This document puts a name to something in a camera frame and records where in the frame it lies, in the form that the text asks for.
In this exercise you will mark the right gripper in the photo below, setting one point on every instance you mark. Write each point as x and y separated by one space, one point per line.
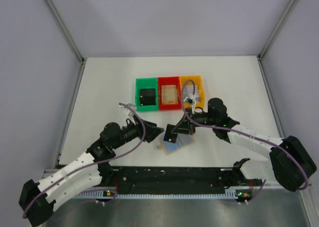
190 124

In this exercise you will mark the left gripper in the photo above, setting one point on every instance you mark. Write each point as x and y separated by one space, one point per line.
145 131

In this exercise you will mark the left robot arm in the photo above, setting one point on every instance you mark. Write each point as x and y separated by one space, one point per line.
39 200

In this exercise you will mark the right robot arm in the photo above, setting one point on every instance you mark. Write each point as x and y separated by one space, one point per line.
286 160

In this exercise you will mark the black cards stack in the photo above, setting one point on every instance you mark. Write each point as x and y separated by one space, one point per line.
147 97

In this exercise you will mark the silver cards stack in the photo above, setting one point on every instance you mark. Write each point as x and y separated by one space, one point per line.
190 89

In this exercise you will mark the green plastic bin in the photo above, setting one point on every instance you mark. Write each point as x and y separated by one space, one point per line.
142 83

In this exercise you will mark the yellow plastic bin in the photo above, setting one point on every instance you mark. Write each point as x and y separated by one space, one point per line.
197 82

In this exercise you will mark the red plastic bin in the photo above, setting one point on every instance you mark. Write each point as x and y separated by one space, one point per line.
173 80

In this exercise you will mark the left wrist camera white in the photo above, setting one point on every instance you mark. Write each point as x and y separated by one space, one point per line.
128 106

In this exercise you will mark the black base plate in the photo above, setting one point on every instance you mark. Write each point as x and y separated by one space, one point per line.
175 180

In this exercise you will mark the grey slotted cable duct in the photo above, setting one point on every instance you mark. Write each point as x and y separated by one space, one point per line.
102 194

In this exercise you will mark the left aluminium frame post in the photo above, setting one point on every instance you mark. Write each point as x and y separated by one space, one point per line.
64 30

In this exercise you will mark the aluminium frame post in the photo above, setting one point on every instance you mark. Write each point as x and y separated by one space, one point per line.
277 28
64 30

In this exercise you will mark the right aluminium frame post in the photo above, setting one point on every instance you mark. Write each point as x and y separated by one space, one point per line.
277 28

